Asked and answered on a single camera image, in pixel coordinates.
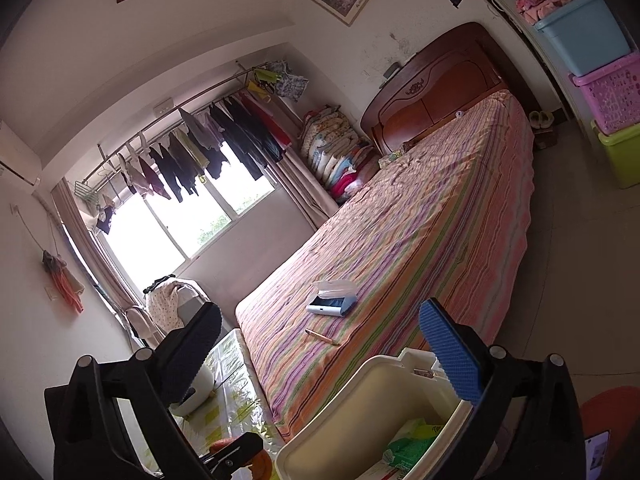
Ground green plastic snack bag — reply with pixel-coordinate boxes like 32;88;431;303
382;418;444;472

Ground cream plastic trash bin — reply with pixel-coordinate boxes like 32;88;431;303
274;348;473;479

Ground white desktop organizer box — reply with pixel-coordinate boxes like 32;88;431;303
169;365;215;418

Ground checkered yellow plastic tablecloth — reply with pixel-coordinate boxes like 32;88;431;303
176;328;284;460

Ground white cabinet with dotted cloth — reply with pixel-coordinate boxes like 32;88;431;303
142;274;209;334

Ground beige window curtain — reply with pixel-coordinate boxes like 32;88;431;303
51;178;139;336

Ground yellow pencil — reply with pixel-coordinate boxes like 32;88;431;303
304;328;340;347

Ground striped colourful bed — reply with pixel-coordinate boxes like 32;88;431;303
235;90;534;439

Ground blue grey pencil case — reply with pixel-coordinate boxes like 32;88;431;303
305;280;358;318

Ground red round stool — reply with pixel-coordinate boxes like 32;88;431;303
580;386;640;480

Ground stack of folded quilts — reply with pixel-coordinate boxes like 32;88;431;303
299;106;381;205

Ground white air conditioner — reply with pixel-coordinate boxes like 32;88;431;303
0;120;42;192

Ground green plastic storage box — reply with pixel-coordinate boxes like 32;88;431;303
591;120;640;188

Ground wooden bed headboard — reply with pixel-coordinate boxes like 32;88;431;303
360;22;517;155

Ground purple plastic basket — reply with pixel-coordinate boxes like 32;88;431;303
570;51;640;136

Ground blue plastic storage box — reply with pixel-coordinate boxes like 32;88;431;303
534;0;631;76

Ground orange cloth on wall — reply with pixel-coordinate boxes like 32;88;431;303
42;250;85;314

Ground hanging clothes on rail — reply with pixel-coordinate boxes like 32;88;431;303
94;58;312;236

